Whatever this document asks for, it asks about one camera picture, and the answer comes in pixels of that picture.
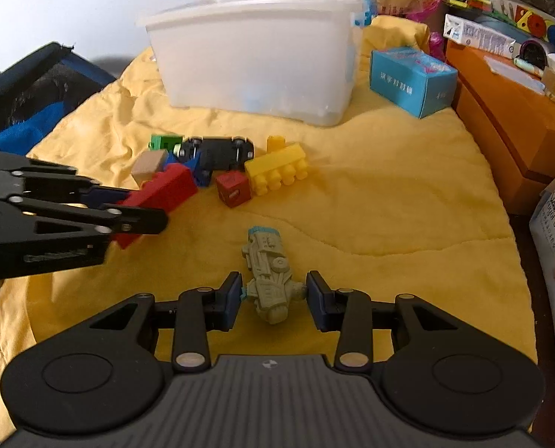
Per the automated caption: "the dark blue building block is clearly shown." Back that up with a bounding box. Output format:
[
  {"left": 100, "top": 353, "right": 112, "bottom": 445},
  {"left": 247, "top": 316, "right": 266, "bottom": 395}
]
[{"left": 163, "top": 154, "right": 213, "bottom": 188}]

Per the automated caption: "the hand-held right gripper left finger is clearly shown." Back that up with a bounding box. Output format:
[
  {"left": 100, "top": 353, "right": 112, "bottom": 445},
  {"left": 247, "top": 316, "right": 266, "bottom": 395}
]
[{"left": 88, "top": 271, "right": 244, "bottom": 373}]

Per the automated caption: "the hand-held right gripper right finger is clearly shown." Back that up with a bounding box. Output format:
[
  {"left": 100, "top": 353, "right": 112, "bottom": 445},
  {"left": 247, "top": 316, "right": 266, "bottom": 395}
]
[{"left": 305, "top": 270, "right": 465, "bottom": 374}]

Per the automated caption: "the colourful wooden toy board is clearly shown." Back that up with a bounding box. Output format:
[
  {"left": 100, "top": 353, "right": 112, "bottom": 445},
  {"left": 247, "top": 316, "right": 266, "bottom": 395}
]
[{"left": 445, "top": 0, "right": 555, "bottom": 43}]

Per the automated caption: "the brown wooden block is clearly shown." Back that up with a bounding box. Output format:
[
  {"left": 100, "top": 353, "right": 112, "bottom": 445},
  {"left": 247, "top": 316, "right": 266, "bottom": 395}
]
[{"left": 130, "top": 149, "right": 170, "bottom": 190}]

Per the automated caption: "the blue cloth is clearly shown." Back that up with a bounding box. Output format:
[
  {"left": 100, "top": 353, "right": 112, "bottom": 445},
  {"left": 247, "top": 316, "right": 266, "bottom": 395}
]
[{"left": 0, "top": 98, "right": 84, "bottom": 157}]

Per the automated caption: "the light blue cardboard box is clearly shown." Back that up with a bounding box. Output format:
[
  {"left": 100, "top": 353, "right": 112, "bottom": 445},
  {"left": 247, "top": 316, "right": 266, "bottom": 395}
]
[{"left": 368, "top": 47, "right": 459, "bottom": 119}]

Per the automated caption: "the yellow studded building block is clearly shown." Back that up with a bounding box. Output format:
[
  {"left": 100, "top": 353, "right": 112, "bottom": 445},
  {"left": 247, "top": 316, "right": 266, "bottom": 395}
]
[{"left": 244, "top": 142, "right": 312, "bottom": 197}]

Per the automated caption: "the white and blue carton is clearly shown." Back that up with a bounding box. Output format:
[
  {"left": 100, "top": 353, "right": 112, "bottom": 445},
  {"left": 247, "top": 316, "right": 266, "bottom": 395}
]
[{"left": 444, "top": 13, "right": 518, "bottom": 59}]

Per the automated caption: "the black toy car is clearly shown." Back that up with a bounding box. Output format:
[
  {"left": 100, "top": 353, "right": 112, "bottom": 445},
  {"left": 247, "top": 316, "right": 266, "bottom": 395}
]
[{"left": 175, "top": 135, "right": 256, "bottom": 173}]

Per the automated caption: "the green building block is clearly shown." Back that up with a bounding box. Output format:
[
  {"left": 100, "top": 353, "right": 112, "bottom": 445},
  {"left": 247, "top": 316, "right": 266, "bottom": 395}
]
[{"left": 149, "top": 133, "right": 185, "bottom": 154}]

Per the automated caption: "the red cube block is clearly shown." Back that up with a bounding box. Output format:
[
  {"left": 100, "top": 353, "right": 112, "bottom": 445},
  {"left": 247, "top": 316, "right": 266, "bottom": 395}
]
[{"left": 215, "top": 170, "right": 251, "bottom": 208}]

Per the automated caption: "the blue fabric basket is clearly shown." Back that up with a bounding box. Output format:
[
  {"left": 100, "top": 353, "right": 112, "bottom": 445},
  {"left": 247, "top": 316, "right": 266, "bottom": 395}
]
[{"left": 0, "top": 42, "right": 119, "bottom": 159}]

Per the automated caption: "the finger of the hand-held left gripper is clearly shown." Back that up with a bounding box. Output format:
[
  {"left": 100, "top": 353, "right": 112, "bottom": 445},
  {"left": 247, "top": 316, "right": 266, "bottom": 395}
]
[
  {"left": 0, "top": 196, "right": 169, "bottom": 281},
  {"left": 0, "top": 150, "right": 135, "bottom": 206}
]

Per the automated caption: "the grey-green toy vehicle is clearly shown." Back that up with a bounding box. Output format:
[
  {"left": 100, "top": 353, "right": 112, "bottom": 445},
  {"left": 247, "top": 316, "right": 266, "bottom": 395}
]
[{"left": 240, "top": 226, "right": 306, "bottom": 326}]

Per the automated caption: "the yellow blanket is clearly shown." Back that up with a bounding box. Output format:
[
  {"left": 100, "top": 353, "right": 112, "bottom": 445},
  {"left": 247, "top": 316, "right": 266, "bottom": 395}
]
[{"left": 0, "top": 14, "right": 539, "bottom": 448}]

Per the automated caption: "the red long building block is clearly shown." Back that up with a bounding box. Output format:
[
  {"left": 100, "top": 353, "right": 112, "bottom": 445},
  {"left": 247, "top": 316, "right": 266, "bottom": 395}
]
[{"left": 114, "top": 164, "right": 199, "bottom": 249}]

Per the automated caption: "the white plastic storage bin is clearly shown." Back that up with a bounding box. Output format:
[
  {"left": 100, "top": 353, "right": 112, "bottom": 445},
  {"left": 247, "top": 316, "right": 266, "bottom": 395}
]
[{"left": 137, "top": 0, "right": 367, "bottom": 128}]

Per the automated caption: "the orange box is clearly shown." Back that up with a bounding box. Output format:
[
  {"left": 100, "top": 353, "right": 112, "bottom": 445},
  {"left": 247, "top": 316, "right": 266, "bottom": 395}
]
[{"left": 445, "top": 40, "right": 555, "bottom": 215}]

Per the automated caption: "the small round dark device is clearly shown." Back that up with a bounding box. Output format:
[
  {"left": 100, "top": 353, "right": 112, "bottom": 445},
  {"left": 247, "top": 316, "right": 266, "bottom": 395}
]
[{"left": 520, "top": 40, "right": 555, "bottom": 68}]

